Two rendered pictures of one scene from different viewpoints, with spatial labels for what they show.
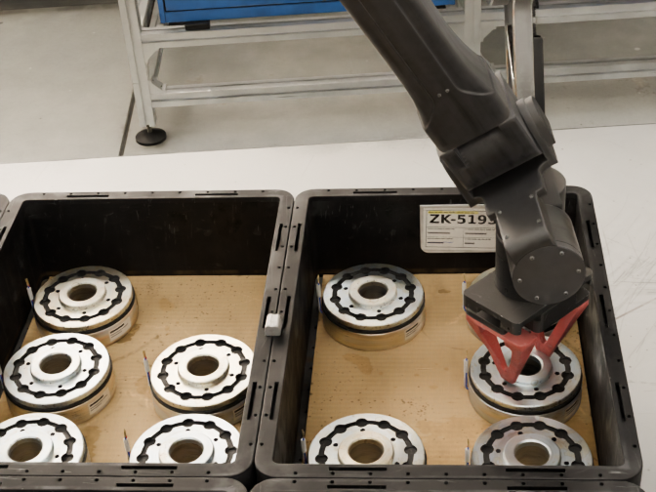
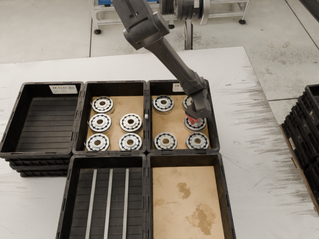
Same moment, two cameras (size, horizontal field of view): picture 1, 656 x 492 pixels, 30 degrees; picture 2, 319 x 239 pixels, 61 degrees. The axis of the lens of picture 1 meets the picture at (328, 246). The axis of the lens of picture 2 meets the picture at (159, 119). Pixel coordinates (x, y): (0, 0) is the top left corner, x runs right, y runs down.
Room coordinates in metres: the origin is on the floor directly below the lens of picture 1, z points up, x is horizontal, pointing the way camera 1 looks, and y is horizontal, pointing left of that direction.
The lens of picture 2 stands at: (0.15, 0.09, 1.88)
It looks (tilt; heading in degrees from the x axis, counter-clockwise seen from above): 55 degrees down; 352
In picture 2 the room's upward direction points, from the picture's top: straight up
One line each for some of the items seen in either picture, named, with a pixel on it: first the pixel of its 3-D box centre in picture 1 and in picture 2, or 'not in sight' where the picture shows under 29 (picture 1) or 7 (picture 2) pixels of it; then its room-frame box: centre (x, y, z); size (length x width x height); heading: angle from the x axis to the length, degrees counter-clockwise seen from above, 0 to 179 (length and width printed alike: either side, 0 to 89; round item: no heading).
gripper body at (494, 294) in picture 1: (528, 265); (198, 104); (0.83, -0.17, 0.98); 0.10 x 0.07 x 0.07; 129
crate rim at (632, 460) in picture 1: (443, 321); (180, 113); (0.84, -0.10, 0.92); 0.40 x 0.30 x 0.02; 174
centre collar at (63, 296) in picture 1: (82, 294); (102, 103); (0.99, 0.25, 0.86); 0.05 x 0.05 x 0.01
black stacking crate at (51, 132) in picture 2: not in sight; (49, 123); (0.91, 0.50, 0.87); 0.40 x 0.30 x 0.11; 174
